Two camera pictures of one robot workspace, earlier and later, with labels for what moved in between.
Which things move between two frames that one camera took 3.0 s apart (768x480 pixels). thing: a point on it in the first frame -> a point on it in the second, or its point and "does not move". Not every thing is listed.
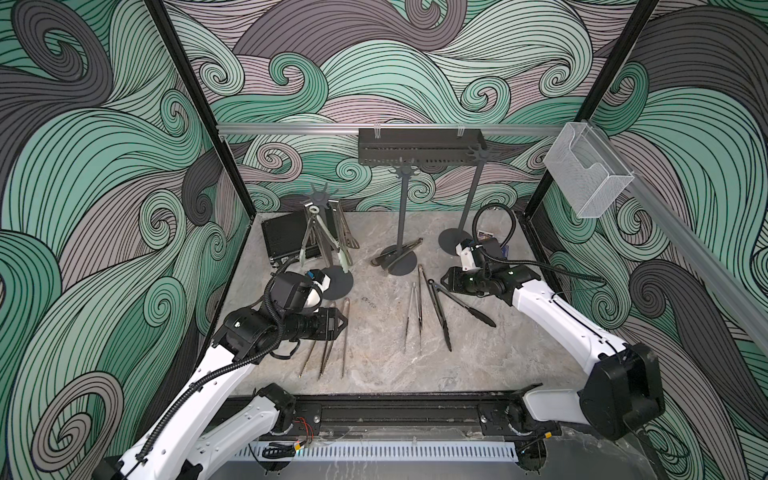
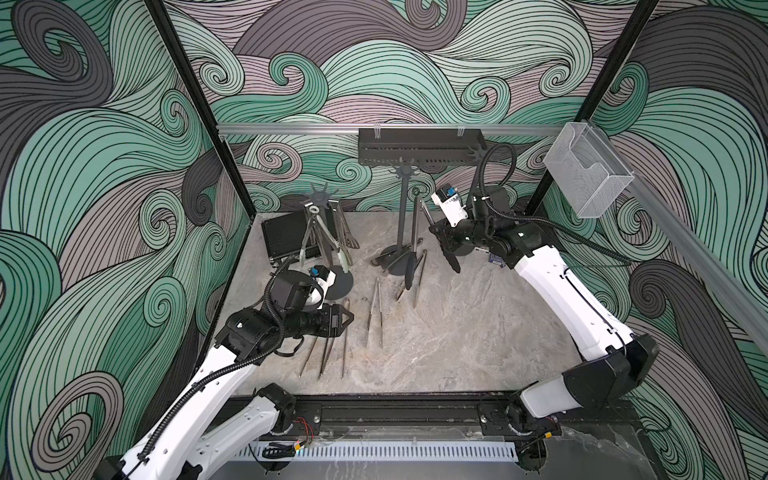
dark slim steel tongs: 420,292 -> 417,289
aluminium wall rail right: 746,303 does not move
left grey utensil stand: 341,278 does not move
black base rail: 361,413 does not move
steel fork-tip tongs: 340,228 does not move
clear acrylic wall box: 588,171 does not move
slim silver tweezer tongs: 418,313 -> 377,286
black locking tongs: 437,299 -> 453,261
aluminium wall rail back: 287,129 does not move
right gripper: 453,283 -> 446,234
